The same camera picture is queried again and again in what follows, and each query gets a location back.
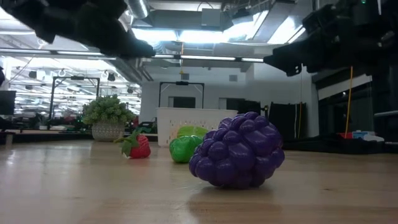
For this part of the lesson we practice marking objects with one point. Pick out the spiky pale green plant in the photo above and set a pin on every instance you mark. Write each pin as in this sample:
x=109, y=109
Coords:
x=107, y=115

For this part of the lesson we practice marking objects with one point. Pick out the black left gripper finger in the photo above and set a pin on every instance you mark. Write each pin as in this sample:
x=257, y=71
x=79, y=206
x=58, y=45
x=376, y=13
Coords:
x=124, y=43

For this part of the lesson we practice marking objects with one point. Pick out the light green toy vegetable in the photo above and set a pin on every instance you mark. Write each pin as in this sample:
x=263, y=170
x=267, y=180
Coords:
x=191, y=130

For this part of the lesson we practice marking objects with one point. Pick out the white plastic mesh basket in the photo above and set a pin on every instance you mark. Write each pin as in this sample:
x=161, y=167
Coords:
x=186, y=119

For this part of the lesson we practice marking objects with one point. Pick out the long ceiling light strip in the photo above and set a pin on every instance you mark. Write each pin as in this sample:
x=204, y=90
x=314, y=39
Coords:
x=211, y=58

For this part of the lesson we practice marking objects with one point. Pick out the red toy strawberry with leaves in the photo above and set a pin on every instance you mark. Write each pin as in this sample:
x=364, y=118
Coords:
x=140, y=147

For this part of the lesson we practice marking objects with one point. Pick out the dark background monitor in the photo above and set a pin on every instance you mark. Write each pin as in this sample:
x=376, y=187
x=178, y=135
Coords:
x=7, y=102

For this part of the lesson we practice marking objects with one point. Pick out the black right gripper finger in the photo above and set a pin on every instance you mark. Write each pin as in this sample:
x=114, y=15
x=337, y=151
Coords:
x=292, y=59

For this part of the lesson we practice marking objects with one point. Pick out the black aluminium table frame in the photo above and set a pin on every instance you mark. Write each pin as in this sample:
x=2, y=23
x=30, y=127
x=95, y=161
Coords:
x=46, y=137

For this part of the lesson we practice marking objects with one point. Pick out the grey ceiling box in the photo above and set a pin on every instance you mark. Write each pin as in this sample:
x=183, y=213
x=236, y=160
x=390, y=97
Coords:
x=211, y=17

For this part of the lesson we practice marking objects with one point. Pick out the white and blue box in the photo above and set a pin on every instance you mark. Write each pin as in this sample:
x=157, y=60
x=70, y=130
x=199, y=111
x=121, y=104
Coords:
x=362, y=135

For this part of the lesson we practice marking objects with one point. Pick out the purple toy grape bunch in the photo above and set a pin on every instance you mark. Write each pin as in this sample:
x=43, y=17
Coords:
x=239, y=152

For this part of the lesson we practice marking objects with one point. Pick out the black curtain panel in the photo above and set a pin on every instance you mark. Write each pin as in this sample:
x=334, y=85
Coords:
x=286, y=119

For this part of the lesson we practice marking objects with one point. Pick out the thin yellow pole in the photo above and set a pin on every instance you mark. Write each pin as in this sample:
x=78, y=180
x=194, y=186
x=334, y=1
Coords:
x=349, y=102

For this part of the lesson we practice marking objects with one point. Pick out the green toy cucumber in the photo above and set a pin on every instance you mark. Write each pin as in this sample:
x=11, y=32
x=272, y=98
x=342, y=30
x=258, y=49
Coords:
x=183, y=149

